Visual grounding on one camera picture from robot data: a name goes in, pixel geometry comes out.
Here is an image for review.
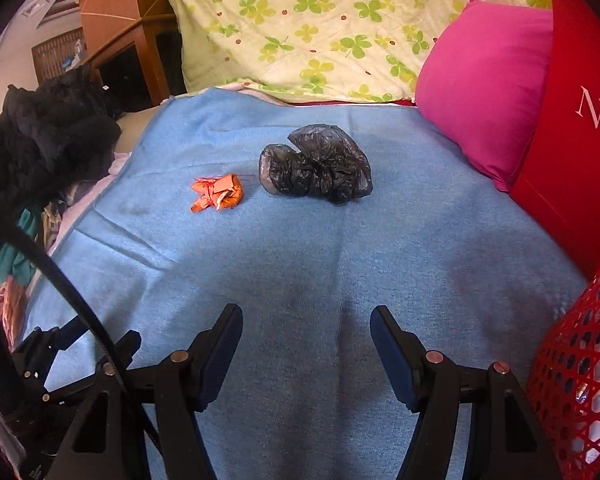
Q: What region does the wooden cabinet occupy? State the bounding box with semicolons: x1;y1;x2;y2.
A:
77;0;186;111

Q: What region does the white bed sheet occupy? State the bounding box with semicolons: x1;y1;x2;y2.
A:
44;149;131;256

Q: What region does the crumpled orange wrapper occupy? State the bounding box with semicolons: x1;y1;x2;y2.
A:
189;173;245;214

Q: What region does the teal cloth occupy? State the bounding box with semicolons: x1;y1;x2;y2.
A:
7;207;46;281

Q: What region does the striped pink orange cloth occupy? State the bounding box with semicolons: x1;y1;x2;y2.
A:
0;279;31;351

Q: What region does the red mesh basket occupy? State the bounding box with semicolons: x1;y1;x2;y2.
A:
525;233;600;480

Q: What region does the pink pillow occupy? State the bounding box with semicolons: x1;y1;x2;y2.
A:
413;0;555;192

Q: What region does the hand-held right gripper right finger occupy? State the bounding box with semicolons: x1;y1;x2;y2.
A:
369;304;564;480

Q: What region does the brown woven screen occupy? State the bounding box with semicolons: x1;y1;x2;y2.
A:
29;27;89;84

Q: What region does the beige mattress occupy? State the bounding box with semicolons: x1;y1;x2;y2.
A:
114;107;157;154

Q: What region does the black cloth pile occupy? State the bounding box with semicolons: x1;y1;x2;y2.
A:
0;64;124;231

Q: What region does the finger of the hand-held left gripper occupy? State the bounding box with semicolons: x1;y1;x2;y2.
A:
41;330;143;409
16;317;89;387

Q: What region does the red paper bag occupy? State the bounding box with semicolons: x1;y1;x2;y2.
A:
508;0;600;281

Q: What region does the black cable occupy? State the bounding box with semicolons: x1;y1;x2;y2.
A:
0;225;161;456

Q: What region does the black plastic bag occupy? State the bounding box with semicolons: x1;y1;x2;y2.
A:
258;123;375;205

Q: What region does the clover print quilt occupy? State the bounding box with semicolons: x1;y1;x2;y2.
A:
162;0;554;106

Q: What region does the blue blanket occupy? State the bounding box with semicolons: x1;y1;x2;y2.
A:
10;87;589;480

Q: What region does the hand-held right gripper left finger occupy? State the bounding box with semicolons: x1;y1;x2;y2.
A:
45;303;245;480

